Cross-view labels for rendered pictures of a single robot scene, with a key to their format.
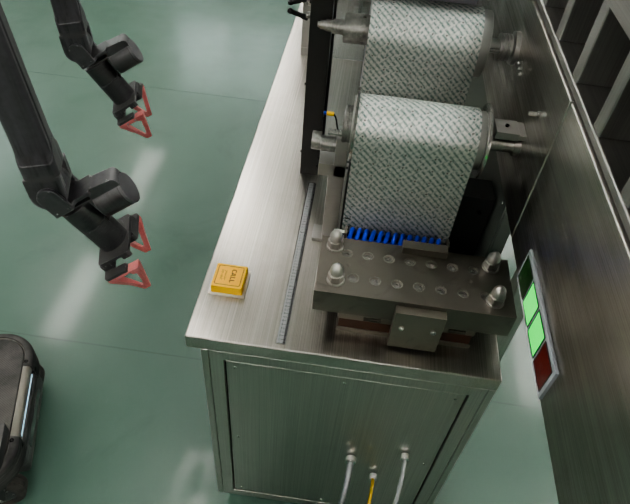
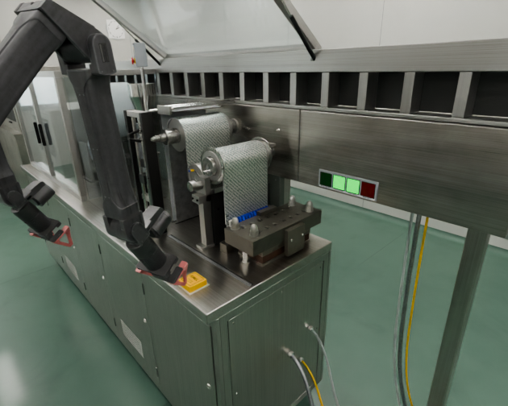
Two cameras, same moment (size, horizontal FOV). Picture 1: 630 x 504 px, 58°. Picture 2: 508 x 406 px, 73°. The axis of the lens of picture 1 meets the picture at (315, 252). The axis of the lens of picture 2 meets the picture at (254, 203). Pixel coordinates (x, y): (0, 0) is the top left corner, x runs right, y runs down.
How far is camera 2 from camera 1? 80 cm
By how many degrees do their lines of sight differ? 44
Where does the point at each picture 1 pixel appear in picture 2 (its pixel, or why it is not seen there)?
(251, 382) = (241, 329)
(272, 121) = not seen: hidden behind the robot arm
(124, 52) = (44, 189)
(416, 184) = (250, 180)
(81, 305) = not seen: outside the picture
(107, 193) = (159, 218)
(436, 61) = (214, 136)
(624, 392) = (416, 148)
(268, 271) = (203, 270)
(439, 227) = (263, 200)
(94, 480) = not seen: outside the picture
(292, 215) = (180, 249)
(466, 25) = (218, 118)
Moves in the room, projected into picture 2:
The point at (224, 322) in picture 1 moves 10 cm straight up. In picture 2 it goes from (215, 297) to (214, 271)
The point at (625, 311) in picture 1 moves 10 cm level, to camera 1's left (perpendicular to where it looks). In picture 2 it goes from (394, 130) to (381, 135)
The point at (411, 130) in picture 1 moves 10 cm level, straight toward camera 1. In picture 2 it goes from (241, 153) to (257, 158)
